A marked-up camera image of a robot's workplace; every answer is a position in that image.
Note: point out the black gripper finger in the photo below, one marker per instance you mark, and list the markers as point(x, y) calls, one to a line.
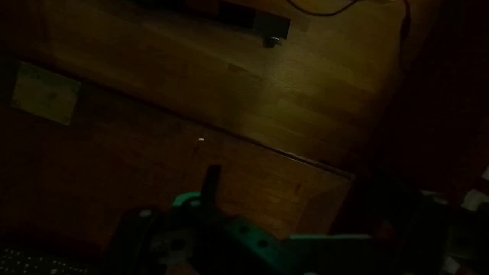
point(210, 189)

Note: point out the black remote control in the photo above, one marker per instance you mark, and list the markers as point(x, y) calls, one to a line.
point(271, 28)

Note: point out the square paper note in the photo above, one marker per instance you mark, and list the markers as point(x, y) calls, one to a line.
point(45, 94)

